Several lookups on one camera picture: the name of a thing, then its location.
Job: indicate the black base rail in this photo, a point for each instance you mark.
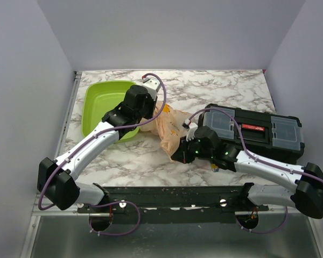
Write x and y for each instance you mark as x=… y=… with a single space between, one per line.
x=173 y=205

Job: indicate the black tool case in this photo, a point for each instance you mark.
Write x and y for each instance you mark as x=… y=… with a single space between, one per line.
x=273 y=136

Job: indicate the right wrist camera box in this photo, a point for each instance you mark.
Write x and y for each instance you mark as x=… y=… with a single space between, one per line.
x=190 y=127

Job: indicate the green plastic tray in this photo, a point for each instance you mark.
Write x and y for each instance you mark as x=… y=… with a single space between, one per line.
x=100 y=98

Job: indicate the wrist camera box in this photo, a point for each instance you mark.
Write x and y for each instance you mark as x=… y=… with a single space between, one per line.
x=152 y=84
x=190 y=127

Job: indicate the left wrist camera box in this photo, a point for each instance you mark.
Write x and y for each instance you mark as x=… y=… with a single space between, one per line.
x=152 y=84

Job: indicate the aluminium extrusion rail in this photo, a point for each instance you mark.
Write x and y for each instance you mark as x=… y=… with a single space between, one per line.
x=75 y=210

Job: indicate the small yellow blue connector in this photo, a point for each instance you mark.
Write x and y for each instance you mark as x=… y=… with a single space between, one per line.
x=214 y=167

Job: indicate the orange printed plastic bag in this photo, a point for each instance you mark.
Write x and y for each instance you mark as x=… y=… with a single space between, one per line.
x=168 y=126

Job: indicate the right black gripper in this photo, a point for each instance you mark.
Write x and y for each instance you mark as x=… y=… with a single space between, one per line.
x=181 y=154

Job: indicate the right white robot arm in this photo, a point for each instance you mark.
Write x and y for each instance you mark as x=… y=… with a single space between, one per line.
x=295 y=186

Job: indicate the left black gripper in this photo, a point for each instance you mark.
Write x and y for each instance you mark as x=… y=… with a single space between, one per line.
x=153 y=104

